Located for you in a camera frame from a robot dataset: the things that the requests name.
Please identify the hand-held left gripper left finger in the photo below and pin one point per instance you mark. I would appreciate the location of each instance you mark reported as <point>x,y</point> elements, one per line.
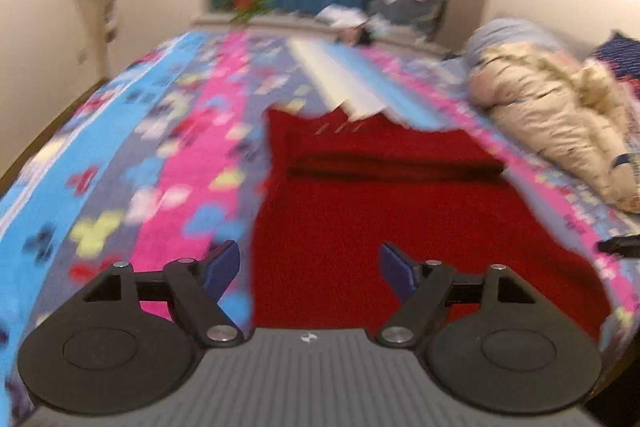
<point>223,265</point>

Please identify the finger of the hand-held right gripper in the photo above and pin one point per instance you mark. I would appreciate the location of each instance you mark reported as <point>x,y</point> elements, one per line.
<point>620,247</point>

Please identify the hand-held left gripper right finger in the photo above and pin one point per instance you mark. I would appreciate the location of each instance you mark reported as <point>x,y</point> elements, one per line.
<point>396,268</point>

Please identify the red knit sweater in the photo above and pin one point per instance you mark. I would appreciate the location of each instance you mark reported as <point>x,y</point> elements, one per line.
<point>400,217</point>

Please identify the pile of white clothes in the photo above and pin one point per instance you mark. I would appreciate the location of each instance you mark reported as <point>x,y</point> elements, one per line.
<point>342,17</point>

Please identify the floral striped blanket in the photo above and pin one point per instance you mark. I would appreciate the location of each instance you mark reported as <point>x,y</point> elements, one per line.
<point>130,167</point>

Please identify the cream star print quilt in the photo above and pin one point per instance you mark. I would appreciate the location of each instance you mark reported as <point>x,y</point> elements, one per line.
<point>565,122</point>

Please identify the dark blue patterned pillow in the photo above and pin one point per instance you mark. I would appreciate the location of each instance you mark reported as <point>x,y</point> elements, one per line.
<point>620,54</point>

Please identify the black and pink bag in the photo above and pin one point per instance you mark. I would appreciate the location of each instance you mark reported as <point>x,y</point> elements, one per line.
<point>357,38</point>

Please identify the grey pillow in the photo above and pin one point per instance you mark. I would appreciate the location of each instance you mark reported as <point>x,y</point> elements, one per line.
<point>510,34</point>

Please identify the clear plastic storage box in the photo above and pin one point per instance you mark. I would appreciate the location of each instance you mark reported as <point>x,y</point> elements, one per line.
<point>405,2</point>

